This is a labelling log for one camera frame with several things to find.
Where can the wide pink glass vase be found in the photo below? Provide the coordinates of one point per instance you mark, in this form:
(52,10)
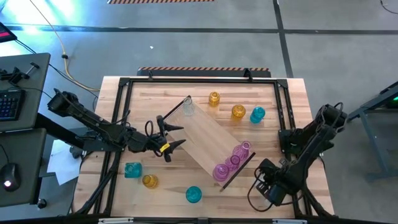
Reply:
(220,173)

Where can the grey side table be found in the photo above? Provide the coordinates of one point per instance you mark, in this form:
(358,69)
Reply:
(373,109)

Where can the black desk clamp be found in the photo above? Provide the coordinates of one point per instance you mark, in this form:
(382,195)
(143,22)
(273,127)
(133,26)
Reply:
(15,76)

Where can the white paper sheet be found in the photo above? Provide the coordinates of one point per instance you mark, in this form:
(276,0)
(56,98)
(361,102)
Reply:
(60,165)

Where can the teal diamond-pattern glass vase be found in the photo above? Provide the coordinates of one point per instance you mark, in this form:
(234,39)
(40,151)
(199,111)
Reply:
(257,114)

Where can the black round desk foot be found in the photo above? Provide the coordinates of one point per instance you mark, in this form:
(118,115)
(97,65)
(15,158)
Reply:
(41,203)

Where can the black aluminium table frame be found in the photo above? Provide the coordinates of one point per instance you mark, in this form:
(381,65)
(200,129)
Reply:
(202,81)

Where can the small yellow glass vase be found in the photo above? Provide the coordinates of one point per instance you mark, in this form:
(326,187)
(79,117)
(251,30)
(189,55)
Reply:
(150,181)

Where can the grey desk with keyboard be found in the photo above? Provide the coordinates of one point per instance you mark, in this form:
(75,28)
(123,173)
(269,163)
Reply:
(37,81)

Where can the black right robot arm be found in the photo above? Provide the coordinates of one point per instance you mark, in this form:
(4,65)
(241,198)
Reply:
(314,140)

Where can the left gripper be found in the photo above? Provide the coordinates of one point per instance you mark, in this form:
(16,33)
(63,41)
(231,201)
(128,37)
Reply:
(143,143)

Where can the small pink glass vase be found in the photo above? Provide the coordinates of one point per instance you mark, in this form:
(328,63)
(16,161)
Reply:
(233,162)

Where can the slim pink twisted glass vase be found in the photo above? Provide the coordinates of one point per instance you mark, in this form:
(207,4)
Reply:
(242,152)

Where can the black computer mouse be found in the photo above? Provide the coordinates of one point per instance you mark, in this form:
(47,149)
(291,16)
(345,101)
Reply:
(9,177)

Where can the yellow dimpled glass vase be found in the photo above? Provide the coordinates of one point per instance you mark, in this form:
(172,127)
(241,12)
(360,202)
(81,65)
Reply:
(238,112)

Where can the yellow ribbed glass vase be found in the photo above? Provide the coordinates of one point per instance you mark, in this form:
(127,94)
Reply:
(213,99)

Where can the black computer keyboard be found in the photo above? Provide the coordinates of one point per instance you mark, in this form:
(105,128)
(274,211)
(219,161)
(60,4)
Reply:
(11,104)

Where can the black hazard-striped floor mat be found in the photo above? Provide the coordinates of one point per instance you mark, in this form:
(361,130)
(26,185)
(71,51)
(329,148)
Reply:
(202,73)

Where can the teal embossed round glass vase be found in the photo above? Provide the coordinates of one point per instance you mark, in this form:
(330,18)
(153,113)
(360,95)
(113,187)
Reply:
(193,194)

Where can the wooden shelf with black legs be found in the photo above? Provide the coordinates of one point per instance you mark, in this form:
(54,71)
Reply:
(205,137)

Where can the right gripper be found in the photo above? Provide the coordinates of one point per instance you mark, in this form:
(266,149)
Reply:
(281,186)

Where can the grey caster wheel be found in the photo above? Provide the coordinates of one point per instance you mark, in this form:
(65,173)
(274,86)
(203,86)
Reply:
(76,152)

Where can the dark grey desk with mouse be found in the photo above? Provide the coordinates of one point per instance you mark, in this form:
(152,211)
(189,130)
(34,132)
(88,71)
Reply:
(28,149)

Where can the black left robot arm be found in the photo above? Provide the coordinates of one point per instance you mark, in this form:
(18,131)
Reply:
(90,119)

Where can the teal square glass vase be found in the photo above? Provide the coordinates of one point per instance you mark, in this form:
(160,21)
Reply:
(133,170)

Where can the black device with red screen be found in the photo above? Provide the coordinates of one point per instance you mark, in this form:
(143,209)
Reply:
(6,32)

